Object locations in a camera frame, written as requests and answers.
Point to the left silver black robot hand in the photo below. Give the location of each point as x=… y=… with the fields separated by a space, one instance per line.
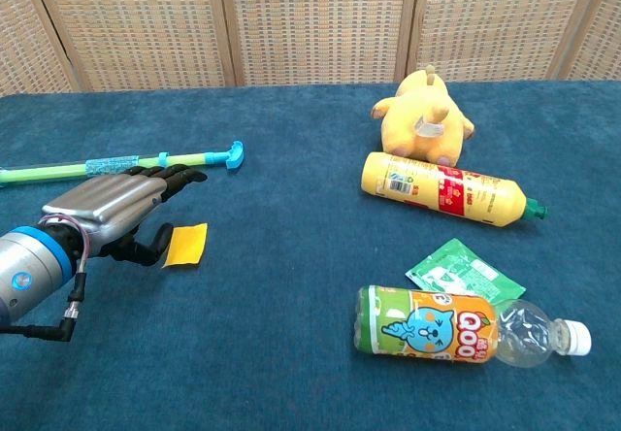
x=107 y=203

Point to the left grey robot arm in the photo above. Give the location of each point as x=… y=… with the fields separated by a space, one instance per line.
x=29 y=266

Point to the green and blue toy water pump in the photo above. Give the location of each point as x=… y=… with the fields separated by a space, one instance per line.
x=48 y=171

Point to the woven wooden folding screen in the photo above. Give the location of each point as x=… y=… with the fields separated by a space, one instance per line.
x=315 y=23

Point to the yellow plush toy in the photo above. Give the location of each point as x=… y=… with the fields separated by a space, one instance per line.
x=422 y=130

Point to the yellow bottle with green cap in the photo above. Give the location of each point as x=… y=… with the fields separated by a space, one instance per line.
x=436 y=188

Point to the orange Qoo drink bottle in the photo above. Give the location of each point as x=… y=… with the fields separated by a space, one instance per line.
x=436 y=326

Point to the green sachet packet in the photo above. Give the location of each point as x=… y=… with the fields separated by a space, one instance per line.
x=461 y=273

